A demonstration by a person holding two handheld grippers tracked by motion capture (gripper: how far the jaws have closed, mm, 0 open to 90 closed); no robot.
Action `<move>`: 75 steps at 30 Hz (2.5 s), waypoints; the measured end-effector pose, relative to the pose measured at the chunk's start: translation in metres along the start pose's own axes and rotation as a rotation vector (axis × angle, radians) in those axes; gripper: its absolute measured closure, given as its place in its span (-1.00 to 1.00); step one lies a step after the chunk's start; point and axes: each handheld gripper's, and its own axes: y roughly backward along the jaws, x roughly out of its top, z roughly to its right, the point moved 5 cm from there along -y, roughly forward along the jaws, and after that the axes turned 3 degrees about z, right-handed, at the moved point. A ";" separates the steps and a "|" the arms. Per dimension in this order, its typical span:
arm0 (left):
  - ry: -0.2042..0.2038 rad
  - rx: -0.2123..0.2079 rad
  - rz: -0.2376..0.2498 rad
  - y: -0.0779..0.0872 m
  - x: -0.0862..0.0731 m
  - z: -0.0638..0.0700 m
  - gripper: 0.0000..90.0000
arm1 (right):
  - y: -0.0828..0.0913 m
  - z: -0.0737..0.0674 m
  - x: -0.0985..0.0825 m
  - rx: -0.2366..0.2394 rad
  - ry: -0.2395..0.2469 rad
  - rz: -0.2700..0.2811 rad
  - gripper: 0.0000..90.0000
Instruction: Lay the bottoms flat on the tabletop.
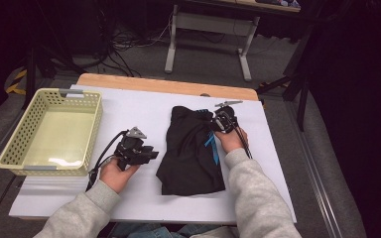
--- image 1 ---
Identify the black tripod stand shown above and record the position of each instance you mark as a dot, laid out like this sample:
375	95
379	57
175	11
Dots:
31	72

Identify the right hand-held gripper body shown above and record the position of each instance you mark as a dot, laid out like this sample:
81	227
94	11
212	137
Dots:
226	119

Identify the wooden desk top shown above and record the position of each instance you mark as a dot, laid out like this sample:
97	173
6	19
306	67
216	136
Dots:
244	4

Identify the black metal stand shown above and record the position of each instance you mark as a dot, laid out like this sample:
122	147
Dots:
299	86

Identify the pale yellow perforated plastic basket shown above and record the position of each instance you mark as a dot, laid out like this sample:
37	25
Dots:
29	155

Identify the person's left hand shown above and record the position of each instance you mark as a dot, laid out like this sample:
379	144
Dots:
117	177

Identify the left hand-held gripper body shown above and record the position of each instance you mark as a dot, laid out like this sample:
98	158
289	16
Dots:
130	148

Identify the white board sheet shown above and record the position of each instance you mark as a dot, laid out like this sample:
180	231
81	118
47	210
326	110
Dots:
139	109

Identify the person's right hand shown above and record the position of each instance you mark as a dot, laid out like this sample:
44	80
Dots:
229	142

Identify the person's legs in blue jeans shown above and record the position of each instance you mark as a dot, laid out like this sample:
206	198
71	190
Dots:
139	231

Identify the dark round table grommet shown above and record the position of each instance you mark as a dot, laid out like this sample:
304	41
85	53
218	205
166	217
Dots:
205	95

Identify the yellow black hazard tape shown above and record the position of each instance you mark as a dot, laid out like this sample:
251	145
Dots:
16	82

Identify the white metal desk frame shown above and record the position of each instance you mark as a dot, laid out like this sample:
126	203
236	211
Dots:
211	24

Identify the black shorts with blue print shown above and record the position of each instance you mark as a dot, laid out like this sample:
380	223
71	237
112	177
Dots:
188	158

